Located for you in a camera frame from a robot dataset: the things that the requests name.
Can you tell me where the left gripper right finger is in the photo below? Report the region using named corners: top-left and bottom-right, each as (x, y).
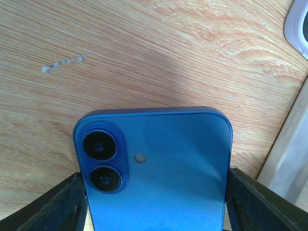
top-left (226, 168), bottom-right (308, 231)

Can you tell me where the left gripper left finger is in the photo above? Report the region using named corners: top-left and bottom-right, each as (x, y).
top-left (0, 172), bottom-right (87, 231)

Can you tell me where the blue phone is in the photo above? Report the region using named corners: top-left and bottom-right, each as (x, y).
top-left (73, 106), bottom-right (233, 231)

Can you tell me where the lavender phone case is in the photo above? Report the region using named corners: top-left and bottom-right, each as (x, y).
top-left (283, 0), bottom-right (308, 60)

